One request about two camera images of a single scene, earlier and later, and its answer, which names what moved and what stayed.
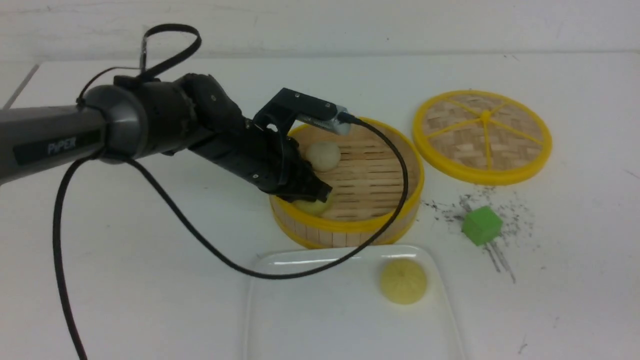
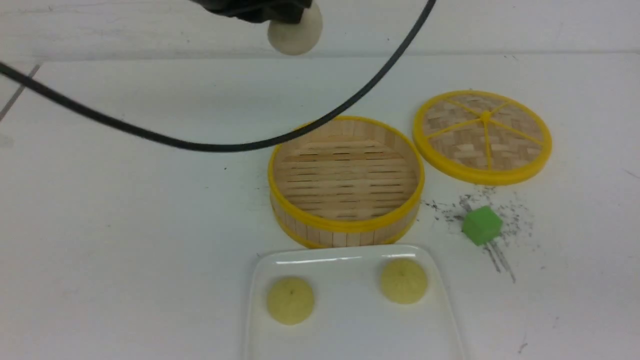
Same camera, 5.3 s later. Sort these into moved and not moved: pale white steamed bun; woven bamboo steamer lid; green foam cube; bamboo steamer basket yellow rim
Moved: pale white steamed bun
Not moved: green foam cube; bamboo steamer basket yellow rim; woven bamboo steamer lid
